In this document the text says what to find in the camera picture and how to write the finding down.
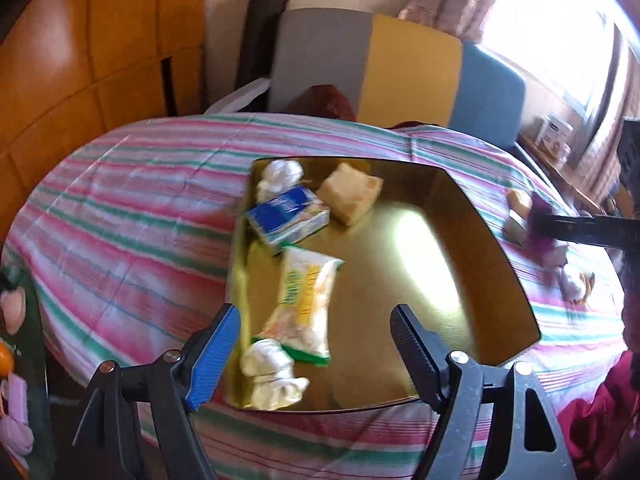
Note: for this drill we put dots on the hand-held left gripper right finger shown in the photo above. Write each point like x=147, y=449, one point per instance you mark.
x=417, y=355

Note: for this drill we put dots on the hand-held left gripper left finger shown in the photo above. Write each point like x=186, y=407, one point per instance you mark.
x=215, y=360

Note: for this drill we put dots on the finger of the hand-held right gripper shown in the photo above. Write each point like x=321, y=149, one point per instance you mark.
x=595, y=230

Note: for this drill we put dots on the white wad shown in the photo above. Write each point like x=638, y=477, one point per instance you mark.
x=267, y=370
x=280, y=175
x=570, y=282

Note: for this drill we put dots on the purple packet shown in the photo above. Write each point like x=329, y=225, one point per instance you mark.
x=540, y=202

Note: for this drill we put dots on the small bun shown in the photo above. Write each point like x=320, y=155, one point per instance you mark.
x=520, y=200

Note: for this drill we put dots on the gold tin box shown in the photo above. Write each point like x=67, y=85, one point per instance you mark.
x=400, y=260

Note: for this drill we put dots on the green yellow snack packet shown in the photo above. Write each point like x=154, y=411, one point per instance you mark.
x=300, y=300

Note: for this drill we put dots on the blue tissue pack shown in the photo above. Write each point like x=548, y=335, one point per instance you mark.
x=287, y=217

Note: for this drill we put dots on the large yellow sponge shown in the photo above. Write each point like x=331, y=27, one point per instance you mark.
x=350, y=192

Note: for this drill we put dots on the wooden side table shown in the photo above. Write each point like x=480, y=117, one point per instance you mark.
x=560, y=170

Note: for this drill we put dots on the small pink jar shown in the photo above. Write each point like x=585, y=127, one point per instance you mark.
x=563, y=152

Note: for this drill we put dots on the white printed carton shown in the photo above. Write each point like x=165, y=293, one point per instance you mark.
x=555, y=132

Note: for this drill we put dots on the person's magenta clothing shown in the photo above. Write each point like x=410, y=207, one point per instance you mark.
x=600, y=425

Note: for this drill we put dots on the striped tablecloth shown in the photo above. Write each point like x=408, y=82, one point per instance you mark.
x=125, y=210

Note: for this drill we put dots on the printed floor mat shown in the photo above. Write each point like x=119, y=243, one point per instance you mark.
x=30, y=360

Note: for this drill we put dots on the window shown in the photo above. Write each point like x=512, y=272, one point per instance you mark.
x=550, y=35

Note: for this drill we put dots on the grey yellow blue chair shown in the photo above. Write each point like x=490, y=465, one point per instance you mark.
x=415, y=70

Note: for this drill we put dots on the dark red cloth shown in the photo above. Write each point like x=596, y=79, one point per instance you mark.
x=327, y=102

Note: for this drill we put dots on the black rolled mat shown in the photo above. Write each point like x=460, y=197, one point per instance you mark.
x=257, y=45

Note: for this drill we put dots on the wooden wardrobe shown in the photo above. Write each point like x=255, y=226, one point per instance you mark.
x=100, y=35

